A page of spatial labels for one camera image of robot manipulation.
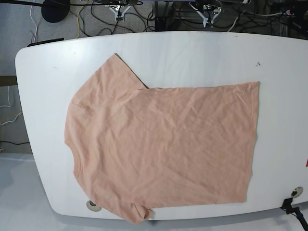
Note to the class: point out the black round stand base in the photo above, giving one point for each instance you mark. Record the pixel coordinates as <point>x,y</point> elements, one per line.
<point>54,11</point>

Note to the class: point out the table cable grommet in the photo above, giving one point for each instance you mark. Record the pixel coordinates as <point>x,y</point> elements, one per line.
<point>92,206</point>
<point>297,192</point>

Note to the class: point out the left table cable grommet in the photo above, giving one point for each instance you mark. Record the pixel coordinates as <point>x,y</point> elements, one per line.
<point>92,206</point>

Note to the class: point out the right table cable grommet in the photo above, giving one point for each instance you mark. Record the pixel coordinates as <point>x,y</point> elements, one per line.
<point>297,192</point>

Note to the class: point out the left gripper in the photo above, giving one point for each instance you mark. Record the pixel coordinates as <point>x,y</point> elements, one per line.
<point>210,14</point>

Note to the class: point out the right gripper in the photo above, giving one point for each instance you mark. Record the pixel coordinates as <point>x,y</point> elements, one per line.
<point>119,11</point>

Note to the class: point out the peach pink T-shirt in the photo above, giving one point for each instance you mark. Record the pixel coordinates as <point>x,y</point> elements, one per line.
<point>137,148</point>

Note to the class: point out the black aluminium frame post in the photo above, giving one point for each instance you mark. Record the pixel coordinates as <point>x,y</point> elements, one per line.
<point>163,15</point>

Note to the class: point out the black clamp with cable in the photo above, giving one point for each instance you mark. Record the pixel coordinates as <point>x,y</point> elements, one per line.
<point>288,209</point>

